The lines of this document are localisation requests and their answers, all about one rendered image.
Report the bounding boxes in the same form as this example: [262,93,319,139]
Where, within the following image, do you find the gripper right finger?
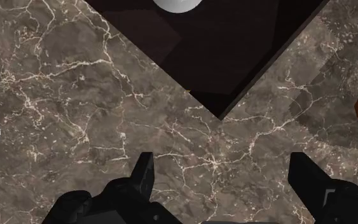
[287,151,358,224]

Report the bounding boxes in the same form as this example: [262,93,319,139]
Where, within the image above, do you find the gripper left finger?
[41,151,183,224]

